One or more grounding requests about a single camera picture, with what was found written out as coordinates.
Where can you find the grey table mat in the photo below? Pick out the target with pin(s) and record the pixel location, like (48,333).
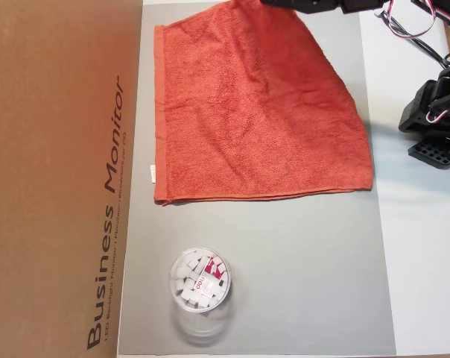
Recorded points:
(284,291)

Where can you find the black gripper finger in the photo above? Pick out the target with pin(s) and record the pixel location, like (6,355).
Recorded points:
(281,3)

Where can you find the orange terry towel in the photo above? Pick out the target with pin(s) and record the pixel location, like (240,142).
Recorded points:
(255,123)

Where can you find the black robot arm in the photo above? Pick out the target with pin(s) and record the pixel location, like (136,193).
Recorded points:
(418,108)

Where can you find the red white paper insert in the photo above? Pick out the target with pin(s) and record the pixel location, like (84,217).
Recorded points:
(210,277)

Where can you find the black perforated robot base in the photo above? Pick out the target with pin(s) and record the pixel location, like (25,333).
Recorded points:
(431,154)

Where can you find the brown cardboard monitor box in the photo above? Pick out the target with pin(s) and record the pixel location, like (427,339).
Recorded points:
(42,168)

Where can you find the clear plastic jar white cubes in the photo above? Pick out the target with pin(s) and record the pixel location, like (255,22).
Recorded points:
(200,283)

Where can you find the white towel label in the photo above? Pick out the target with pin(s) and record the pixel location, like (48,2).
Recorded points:
(152,174)

